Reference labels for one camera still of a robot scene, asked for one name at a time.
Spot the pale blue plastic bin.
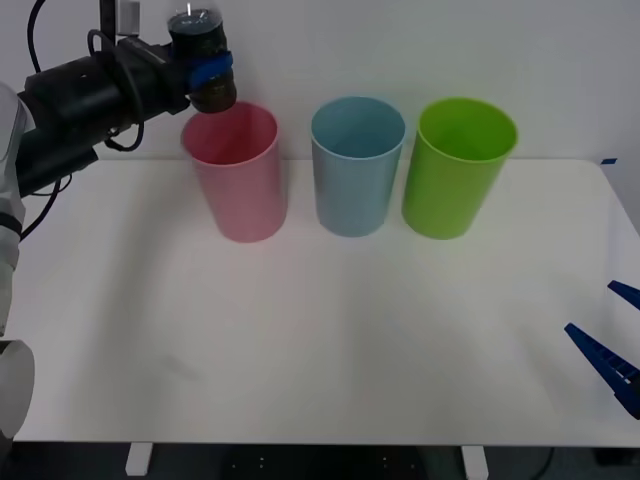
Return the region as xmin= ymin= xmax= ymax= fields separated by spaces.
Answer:
xmin=310 ymin=96 xmax=407 ymax=239

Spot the white table leg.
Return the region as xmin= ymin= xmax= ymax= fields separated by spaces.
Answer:
xmin=124 ymin=442 xmax=153 ymax=477
xmin=460 ymin=444 xmax=489 ymax=479

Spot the dark plastic bottle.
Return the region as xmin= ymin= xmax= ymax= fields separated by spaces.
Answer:
xmin=167 ymin=0 xmax=237 ymax=115

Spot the pink plastic bin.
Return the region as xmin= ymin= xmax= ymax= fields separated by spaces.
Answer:
xmin=180 ymin=101 xmax=289 ymax=245

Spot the green plastic bin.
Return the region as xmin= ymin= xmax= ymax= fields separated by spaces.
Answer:
xmin=400 ymin=97 xmax=519 ymax=241

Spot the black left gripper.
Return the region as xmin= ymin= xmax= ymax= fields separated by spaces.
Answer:
xmin=117 ymin=40 xmax=235 ymax=121

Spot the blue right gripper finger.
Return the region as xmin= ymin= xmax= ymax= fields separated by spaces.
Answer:
xmin=564 ymin=322 xmax=640 ymax=420
xmin=607 ymin=280 xmax=640 ymax=309

